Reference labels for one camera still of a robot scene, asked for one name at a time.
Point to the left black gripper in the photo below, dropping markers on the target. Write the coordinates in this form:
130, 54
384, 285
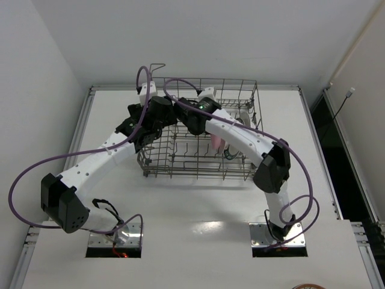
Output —
164, 112

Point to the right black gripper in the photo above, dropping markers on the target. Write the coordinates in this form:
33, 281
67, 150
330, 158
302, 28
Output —
186, 109

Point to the pink plate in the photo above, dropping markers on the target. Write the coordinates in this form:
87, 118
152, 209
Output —
214, 139

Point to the white plate blue patterned rim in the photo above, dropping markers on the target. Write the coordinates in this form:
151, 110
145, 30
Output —
230, 152

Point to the plain white plate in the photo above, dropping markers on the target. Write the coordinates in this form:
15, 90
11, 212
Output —
244, 119

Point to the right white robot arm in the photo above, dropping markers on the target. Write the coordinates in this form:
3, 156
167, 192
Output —
271, 158

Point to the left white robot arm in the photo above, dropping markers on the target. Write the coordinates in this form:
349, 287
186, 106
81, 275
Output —
63, 197

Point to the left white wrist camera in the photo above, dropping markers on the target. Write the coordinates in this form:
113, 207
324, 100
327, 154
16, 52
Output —
151, 87

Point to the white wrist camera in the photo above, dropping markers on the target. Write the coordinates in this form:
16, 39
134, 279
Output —
207, 92
151, 87

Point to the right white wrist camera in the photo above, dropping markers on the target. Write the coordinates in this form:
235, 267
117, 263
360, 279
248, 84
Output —
207, 92

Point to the grey wire dish rack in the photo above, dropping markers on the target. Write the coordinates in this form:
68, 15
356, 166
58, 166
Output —
179, 153

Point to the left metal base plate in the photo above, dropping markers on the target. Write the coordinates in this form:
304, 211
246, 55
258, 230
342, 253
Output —
127, 237

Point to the metal base plate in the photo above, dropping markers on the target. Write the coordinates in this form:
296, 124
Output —
127, 237
261, 238

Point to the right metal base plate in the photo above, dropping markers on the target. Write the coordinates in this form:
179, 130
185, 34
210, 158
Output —
261, 238

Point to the orange ring object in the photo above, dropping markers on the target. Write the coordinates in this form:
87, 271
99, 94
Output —
308, 286

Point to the aluminium frame rail right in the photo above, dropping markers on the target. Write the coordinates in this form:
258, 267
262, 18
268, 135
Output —
350, 187

